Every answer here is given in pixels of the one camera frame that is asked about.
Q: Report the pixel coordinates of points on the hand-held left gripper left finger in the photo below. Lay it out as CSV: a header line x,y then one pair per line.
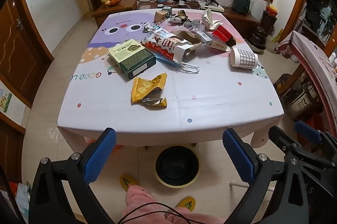
x,y
100,155

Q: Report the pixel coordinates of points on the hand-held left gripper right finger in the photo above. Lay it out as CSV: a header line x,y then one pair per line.
x,y
238,155

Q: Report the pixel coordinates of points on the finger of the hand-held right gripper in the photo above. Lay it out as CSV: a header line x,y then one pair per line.
x,y
308,130
285,141

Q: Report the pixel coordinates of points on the yellow-rimmed black trash bin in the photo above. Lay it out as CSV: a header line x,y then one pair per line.
x,y
176,166

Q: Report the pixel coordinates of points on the yellow snack wrapper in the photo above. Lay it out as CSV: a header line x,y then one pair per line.
x,y
143,87

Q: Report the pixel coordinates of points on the checked paper cup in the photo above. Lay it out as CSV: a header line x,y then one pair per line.
x,y
244,58

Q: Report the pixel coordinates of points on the green cardboard box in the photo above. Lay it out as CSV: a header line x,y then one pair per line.
x,y
131,55

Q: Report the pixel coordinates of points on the white brown carton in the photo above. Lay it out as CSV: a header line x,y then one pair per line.
x,y
219,45

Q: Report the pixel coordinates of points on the blue face mask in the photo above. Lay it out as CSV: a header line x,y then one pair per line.
x,y
166,59

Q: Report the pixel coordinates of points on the white barcode box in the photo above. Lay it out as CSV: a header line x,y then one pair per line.
x,y
204,36

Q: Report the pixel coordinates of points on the white red chocolate box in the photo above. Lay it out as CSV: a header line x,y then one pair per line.
x,y
168,44

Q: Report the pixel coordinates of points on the grey wrapper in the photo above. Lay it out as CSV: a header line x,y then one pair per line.
x,y
193,24

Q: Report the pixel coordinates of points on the white blue wrapper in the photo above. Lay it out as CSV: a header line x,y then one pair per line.
x,y
163,31

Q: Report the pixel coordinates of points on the white tissue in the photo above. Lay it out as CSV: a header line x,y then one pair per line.
x,y
209,17

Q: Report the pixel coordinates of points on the yellow embroidered slipper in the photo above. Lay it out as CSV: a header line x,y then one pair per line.
x,y
129,181
185,203

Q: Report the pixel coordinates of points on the person's left leg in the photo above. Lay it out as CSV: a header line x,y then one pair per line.
x,y
139,203

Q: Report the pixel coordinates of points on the person's leg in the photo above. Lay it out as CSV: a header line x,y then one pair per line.
x,y
194,217
139,203

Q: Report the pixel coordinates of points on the printed cartoon tablecloth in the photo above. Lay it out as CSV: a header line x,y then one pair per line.
x,y
210,97

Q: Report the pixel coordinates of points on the table with pink cloth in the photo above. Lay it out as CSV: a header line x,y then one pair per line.
x,y
313,55

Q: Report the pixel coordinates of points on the person's right leg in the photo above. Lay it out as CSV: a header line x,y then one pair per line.
x,y
194,217

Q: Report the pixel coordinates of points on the dark brown stacked stand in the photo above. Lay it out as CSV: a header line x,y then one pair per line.
x,y
258,41

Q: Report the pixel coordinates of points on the tall dark basket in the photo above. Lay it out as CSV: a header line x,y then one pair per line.
x,y
268,21

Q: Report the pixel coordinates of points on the brown wooden door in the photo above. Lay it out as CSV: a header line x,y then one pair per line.
x,y
18,50

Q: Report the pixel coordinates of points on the dark toaster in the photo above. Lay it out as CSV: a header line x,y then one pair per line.
x,y
241,4

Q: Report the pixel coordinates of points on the white crumpled packet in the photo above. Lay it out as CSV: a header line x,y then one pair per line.
x,y
174,19

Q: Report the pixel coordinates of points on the white set-top box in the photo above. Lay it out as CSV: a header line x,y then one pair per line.
x,y
213,7

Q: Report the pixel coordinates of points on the small brown carton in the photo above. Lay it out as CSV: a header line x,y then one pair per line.
x,y
160,16

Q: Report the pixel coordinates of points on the gold dark snack wrapper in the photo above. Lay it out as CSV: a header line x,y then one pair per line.
x,y
181,13

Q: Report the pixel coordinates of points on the wooden television cabinet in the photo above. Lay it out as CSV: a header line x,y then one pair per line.
x,y
129,4

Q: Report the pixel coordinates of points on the fruit bowl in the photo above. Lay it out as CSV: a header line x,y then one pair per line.
x,y
112,1

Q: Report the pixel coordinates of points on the green wall sticker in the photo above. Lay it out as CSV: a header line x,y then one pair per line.
x,y
5,101

